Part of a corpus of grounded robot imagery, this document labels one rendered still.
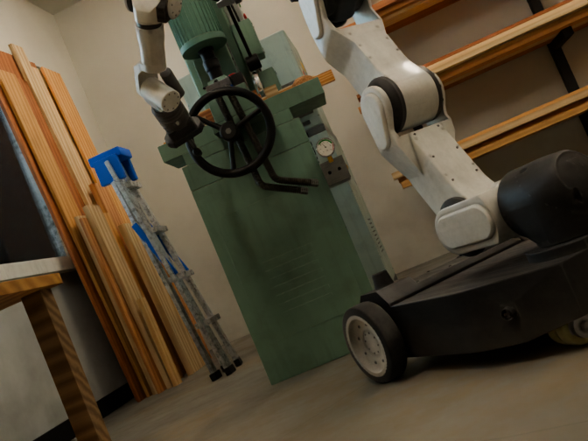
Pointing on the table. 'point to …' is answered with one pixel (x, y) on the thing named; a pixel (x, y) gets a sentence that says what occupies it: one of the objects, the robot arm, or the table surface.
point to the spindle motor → (197, 28)
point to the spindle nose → (210, 62)
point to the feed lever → (246, 46)
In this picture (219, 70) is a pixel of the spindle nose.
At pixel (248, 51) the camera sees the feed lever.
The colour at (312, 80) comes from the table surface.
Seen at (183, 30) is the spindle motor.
